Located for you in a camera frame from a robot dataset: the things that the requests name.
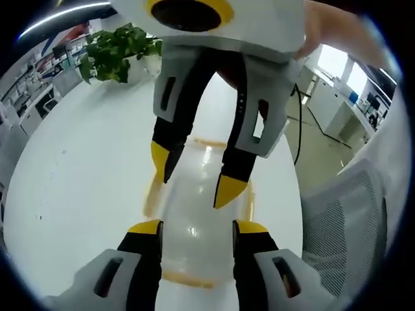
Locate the white storage shelving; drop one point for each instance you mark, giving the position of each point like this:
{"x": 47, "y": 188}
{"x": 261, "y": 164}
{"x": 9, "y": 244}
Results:
{"x": 22, "y": 84}

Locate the long ceiling light strip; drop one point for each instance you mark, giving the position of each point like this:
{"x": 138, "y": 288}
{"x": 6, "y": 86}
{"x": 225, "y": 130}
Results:
{"x": 61, "y": 17}

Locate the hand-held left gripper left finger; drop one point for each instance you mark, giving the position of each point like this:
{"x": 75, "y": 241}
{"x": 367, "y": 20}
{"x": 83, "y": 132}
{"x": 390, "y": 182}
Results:
{"x": 136, "y": 265}

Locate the grey mesh office chair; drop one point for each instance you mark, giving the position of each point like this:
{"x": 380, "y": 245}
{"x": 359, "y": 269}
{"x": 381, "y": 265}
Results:
{"x": 343, "y": 220}

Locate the green potted plant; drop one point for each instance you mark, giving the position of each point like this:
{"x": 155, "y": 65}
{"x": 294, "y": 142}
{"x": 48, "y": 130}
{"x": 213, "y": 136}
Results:
{"x": 113, "y": 52}

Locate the white plant pot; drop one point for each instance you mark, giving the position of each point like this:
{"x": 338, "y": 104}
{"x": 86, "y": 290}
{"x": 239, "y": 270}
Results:
{"x": 152, "y": 64}

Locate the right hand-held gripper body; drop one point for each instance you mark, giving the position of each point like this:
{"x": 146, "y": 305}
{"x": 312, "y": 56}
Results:
{"x": 259, "y": 29}

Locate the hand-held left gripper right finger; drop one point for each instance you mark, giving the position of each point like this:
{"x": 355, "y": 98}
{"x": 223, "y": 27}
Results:
{"x": 259, "y": 269}

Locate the white lab bench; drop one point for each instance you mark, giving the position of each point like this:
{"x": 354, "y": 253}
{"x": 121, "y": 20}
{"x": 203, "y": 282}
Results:
{"x": 337, "y": 103}

